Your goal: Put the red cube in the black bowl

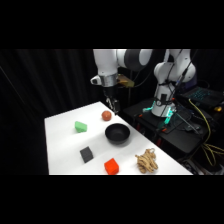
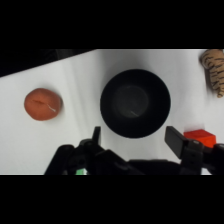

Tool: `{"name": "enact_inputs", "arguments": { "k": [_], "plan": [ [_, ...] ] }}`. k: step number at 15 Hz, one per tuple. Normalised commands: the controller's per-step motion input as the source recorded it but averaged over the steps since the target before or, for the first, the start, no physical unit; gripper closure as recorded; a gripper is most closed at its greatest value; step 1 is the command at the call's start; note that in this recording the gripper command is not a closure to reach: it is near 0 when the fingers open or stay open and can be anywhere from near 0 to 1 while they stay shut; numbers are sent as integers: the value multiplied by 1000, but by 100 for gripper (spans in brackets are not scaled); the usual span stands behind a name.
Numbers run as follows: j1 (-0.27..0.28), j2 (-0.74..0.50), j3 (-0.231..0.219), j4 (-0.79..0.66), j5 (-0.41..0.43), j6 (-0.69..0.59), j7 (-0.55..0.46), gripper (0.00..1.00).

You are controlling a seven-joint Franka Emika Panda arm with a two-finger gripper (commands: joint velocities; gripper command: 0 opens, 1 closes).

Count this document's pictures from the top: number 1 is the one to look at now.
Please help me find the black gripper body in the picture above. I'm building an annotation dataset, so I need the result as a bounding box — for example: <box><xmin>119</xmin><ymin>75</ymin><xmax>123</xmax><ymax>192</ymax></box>
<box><xmin>102</xmin><ymin>85</ymin><xmax>119</xmax><ymax>101</ymax></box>

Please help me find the red cube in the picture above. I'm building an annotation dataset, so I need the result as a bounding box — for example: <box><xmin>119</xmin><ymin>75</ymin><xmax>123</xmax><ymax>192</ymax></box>
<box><xmin>103</xmin><ymin>157</ymin><xmax>120</xmax><ymax>176</ymax></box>

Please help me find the black bowl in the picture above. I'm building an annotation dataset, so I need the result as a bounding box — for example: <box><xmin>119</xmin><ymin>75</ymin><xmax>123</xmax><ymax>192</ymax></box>
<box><xmin>104</xmin><ymin>122</ymin><xmax>131</xmax><ymax>146</ymax></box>

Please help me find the dark grey cube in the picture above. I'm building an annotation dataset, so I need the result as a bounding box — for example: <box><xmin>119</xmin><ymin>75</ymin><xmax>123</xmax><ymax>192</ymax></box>
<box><xmin>79</xmin><ymin>145</ymin><xmax>95</xmax><ymax>164</ymax></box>

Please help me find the orange ball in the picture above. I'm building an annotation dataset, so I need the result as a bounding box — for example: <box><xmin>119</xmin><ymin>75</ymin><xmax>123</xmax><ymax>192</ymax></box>
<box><xmin>101</xmin><ymin>110</ymin><xmax>113</xmax><ymax>122</ymax></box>

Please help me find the green block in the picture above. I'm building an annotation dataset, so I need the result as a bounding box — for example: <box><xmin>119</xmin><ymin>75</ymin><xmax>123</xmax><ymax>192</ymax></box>
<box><xmin>74</xmin><ymin>120</ymin><xmax>89</xmax><ymax>134</ymax></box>

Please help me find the green base light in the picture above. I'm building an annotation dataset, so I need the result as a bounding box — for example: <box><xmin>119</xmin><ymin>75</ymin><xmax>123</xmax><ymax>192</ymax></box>
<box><xmin>142</xmin><ymin>99</ymin><xmax>177</xmax><ymax>127</ymax></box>

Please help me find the tan ginger root toy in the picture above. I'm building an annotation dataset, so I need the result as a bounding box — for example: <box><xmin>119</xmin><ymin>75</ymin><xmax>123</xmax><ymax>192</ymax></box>
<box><xmin>134</xmin><ymin>147</ymin><xmax>160</xmax><ymax>175</ymax></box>

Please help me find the black curtain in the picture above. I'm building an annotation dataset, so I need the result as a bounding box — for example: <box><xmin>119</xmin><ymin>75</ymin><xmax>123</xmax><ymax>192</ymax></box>
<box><xmin>0</xmin><ymin>49</ymin><xmax>111</xmax><ymax>176</ymax></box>

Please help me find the black robot stand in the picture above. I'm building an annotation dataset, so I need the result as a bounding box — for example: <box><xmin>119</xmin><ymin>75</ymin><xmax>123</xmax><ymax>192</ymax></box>
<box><xmin>120</xmin><ymin>97</ymin><xmax>210</xmax><ymax>164</ymax></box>

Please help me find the black laptop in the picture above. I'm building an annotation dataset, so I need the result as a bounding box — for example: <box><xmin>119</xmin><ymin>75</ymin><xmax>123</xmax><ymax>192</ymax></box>
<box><xmin>180</xmin><ymin>85</ymin><xmax>224</xmax><ymax>110</ymax></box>

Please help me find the yellow cable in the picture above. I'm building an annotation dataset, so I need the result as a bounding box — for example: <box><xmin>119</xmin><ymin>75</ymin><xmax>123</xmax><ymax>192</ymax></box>
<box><xmin>187</xmin><ymin>97</ymin><xmax>224</xmax><ymax>168</ymax></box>

